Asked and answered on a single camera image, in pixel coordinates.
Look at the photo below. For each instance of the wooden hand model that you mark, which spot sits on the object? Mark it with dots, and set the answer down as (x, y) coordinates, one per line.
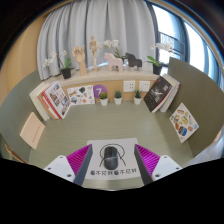
(80, 56)

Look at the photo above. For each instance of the wooden artist mannequin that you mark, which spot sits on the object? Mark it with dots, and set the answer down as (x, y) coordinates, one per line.
(94, 46)

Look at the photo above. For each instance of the dark wooden horse figure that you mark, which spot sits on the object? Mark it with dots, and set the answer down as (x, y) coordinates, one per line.
(134, 60)

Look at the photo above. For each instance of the black computer mouse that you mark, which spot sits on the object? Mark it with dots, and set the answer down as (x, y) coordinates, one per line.
(110, 158)

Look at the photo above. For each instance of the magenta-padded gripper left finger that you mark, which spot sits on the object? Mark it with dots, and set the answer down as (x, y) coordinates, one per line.
(78, 161)

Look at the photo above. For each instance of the grey-white curtain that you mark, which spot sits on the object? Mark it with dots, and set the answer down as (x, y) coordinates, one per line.
(106, 23)

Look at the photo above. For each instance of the food picture card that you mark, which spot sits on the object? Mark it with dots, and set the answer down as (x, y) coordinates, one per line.
(184, 122)

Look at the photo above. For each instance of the beige card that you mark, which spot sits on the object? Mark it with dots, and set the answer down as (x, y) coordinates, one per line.
(32, 130)

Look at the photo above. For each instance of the light wooden desk shelf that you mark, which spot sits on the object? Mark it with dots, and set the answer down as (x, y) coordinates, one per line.
(110, 76)

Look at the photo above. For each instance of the white mouse pad with drawing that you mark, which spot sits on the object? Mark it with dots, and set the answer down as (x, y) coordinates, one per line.
(128, 146)

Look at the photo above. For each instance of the round purple sign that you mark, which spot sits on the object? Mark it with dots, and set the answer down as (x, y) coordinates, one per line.
(99, 90)

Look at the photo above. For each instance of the dark-covered book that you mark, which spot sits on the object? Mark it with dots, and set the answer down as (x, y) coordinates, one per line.
(156, 94)

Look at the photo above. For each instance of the olive desk partition panel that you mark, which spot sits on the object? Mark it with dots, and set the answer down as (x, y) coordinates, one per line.
(16, 106)
(203, 96)

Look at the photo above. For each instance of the white sticker sheet card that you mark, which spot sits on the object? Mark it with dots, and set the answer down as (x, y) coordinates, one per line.
(80, 95)

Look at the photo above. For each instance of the white orchid in black pot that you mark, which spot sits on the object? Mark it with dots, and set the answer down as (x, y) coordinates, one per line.
(66, 73)
(111, 43)
(157, 69)

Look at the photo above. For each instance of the white book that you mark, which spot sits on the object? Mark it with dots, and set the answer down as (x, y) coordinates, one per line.
(36, 100)

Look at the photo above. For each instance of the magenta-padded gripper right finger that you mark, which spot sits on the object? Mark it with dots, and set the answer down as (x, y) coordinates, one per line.
(151, 161)

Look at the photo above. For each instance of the white wall socket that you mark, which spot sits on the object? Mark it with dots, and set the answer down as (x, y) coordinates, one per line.
(144, 86)
(129, 86)

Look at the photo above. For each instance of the dark-framed window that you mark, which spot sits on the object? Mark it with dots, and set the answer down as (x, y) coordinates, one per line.
(193, 43)

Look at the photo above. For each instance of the white books stack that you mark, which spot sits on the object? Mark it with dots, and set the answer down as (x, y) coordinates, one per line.
(174, 90)

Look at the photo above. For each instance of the pink wooden horse figure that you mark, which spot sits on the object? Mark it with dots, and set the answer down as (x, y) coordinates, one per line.
(114, 61)

